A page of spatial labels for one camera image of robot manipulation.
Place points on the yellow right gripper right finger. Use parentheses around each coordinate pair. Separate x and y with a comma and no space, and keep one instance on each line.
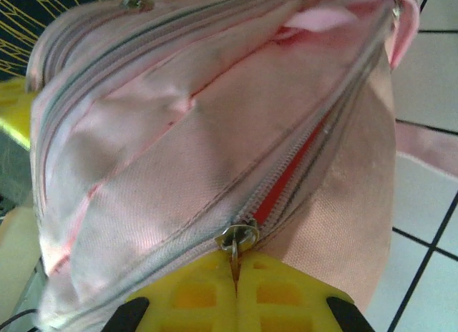
(286,296)

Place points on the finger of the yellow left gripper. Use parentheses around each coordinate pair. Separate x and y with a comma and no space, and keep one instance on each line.
(14,103)

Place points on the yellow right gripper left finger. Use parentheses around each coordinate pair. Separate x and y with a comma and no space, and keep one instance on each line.
(186,296)

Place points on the pink student backpack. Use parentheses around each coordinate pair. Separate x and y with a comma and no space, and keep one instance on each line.
(222,139)

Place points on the beige wooden border board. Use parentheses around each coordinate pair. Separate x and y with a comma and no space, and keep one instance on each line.
(18,246)

